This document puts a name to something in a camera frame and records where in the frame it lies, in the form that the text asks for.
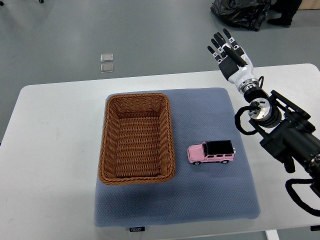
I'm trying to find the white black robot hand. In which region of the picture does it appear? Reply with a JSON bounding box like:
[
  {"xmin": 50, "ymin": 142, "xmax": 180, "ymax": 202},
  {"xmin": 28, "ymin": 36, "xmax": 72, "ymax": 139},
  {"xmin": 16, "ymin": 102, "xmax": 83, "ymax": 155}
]
[{"xmin": 207, "ymin": 28, "xmax": 258, "ymax": 91}]

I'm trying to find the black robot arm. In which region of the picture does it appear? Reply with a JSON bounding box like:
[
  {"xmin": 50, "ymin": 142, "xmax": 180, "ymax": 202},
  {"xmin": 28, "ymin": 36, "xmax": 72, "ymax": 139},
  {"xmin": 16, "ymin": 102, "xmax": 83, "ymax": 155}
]
[{"xmin": 208, "ymin": 29, "xmax": 320, "ymax": 195}]

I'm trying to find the pink toy car black roof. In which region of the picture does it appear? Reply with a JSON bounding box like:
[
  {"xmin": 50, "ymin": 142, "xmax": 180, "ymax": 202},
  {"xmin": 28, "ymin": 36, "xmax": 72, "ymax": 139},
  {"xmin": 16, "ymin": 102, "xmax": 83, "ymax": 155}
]
[{"xmin": 187, "ymin": 140, "xmax": 236, "ymax": 165}]

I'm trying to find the brown wicker basket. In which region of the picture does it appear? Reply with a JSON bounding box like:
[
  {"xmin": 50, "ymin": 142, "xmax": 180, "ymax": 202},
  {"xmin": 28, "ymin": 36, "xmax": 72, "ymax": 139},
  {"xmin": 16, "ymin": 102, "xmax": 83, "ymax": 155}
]
[{"xmin": 98, "ymin": 93, "xmax": 176, "ymax": 186}]

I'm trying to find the black plastic garbage bag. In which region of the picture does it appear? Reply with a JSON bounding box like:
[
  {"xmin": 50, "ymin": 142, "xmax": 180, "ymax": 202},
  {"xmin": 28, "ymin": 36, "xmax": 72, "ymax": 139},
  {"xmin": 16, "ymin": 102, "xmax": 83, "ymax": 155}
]
[{"xmin": 210, "ymin": 0, "xmax": 271, "ymax": 32}]

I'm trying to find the person's black shoe and leg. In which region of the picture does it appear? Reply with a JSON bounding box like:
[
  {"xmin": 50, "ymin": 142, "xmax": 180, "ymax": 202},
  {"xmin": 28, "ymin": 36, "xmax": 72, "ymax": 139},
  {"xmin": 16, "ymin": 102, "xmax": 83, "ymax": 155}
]
[{"xmin": 267, "ymin": 0, "xmax": 302, "ymax": 27}]

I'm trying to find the upper metal floor plate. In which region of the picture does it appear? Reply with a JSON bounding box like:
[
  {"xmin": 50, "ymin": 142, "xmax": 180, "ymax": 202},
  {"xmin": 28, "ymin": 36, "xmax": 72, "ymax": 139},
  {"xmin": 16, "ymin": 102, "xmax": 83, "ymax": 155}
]
[{"xmin": 100, "ymin": 53, "xmax": 114, "ymax": 63}]

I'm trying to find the metal floor plate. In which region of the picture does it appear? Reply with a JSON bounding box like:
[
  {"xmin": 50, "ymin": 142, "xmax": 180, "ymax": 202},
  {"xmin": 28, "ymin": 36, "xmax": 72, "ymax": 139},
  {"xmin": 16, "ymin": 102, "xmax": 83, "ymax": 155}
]
[
  {"xmin": 100, "ymin": 63, "xmax": 114, "ymax": 73},
  {"xmin": 100, "ymin": 53, "xmax": 114, "ymax": 63}
]

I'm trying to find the lower metal floor plate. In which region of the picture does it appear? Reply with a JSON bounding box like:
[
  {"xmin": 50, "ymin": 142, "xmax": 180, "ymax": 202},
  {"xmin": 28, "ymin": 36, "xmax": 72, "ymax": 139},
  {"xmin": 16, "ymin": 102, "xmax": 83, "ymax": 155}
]
[{"xmin": 100, "ymin": 63, "xmax": 114, "ymax": 73}]

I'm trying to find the blue grey textured mat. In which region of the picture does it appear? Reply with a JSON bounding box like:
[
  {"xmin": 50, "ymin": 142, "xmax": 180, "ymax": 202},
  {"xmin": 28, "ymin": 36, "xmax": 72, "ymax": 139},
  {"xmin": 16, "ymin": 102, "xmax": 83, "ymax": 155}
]
[{"xmin": 94, "ymin": 87, "xmax": 260, "ymax": 227}]

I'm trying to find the white table leg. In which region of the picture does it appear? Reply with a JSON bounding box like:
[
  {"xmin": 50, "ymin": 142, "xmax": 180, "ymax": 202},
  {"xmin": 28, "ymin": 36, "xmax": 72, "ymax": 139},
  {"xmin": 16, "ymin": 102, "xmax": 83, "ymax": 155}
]
[{"xmin": 265, "ymin": 229, "xmax": 280, "ymax": 240}]

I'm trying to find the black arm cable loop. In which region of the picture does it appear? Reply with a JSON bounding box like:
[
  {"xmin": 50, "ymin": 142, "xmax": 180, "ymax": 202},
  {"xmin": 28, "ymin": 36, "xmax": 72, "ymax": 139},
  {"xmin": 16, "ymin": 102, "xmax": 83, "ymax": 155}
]
[{"xmin": 234, "ymin": 104, "xmax": 262, "ymax": 136}]

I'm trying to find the black lower cable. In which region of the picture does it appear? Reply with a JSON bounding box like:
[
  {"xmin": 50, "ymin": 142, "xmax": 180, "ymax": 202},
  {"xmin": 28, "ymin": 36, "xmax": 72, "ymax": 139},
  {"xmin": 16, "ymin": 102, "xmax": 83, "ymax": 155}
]
[{"xmin": 285, "ymin": 177, "xmax": 320, "ymax": 217}]

